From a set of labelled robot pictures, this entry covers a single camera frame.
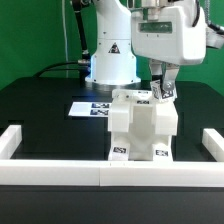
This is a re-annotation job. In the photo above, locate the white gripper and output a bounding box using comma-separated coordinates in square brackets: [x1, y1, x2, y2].
[131, 4, 206, 99]

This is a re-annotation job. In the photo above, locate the white chair seat part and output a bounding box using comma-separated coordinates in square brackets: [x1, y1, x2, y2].
[129, 104, 154, 160]

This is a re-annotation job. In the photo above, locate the white chair back part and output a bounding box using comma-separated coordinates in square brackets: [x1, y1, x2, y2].
[108, 89, 178, 139]

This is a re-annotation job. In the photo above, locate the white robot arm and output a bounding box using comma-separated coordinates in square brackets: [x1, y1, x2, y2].
[71, 0, 224, 101]

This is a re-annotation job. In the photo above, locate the white base tag sheet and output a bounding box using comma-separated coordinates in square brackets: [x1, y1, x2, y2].
[69, 102, 110, 117]

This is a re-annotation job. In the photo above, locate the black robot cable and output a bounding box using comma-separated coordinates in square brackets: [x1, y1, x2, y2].
[32, 9, 92, 78]

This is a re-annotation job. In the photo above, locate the white obstacle fence wall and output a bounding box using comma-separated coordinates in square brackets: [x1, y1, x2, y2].
[0, 125, 224, 187]

